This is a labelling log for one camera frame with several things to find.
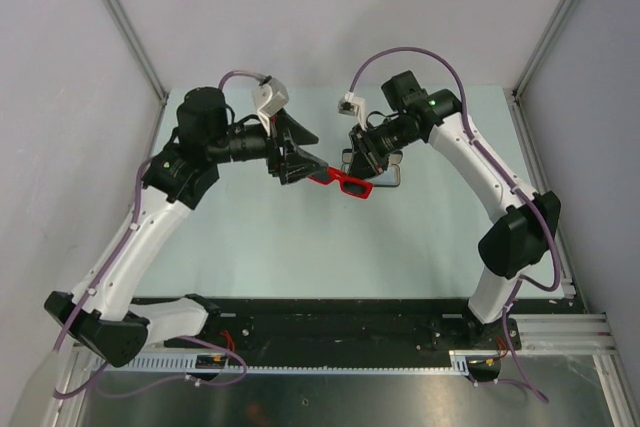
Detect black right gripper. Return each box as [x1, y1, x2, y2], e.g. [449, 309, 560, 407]
[345, 117, 420, 187]

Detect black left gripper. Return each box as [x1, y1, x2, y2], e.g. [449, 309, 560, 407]
[207, 108, 328, 184]

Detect red sunglasses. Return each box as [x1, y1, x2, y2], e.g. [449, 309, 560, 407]
[309, 166, 374, 199]

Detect dark green glasses case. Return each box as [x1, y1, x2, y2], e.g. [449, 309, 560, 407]
[341, 151, 403, 188]

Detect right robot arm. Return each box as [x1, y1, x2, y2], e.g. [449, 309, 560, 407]
[338, 71, 561, 348]

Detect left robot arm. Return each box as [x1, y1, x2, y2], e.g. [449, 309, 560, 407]
[44, 78, 327, 367]

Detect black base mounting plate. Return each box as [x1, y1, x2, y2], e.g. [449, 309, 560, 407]
[147, 298, 585, 380]

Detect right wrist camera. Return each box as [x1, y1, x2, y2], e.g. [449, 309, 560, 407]
[338, 91, 367, 131]

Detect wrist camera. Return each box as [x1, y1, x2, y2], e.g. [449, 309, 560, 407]
[252, 76, 289, 137]
[338, 91, 367, 131]

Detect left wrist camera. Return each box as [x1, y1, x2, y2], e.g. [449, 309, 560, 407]
[252, 76, 289, 137]

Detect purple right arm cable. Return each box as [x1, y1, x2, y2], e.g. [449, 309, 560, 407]
[347, 46, 561, 404]

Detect grey slotted cable duct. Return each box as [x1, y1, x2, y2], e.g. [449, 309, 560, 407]
[92, 349, 516, 378]

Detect aluminium front rail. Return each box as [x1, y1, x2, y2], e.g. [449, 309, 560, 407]
[73, 311, 621, 353]

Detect left aluminium frame post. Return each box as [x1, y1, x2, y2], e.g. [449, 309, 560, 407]
[101, 0, 168, 106]

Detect aluminium frame post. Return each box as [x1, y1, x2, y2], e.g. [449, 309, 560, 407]
[511, 0, 581, 99]
[101, 0, 168, 106]

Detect right aluminium frame post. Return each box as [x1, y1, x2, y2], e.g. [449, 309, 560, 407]
[511, 0, 581, 99]

